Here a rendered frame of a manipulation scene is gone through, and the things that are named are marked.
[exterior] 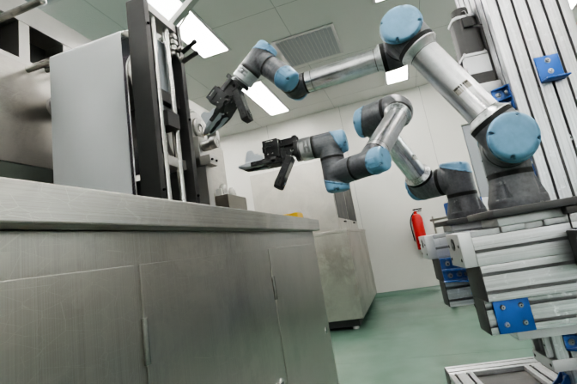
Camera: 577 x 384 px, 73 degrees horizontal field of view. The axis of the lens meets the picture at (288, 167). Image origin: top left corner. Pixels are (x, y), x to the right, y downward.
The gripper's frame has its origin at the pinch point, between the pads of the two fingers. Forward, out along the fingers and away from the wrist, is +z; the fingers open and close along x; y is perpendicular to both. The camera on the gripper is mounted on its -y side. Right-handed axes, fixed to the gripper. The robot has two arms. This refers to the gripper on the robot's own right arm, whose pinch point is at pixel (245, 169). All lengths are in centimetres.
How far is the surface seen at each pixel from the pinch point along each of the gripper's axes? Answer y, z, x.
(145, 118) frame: 4.7, 2.0, 49.0
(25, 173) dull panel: 3, 46, 41
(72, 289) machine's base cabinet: -29, -14, 86
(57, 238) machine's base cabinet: -24, -13, 87
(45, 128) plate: 17, 46, 35
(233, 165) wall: 119, 195, -444
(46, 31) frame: 50, 46, 33
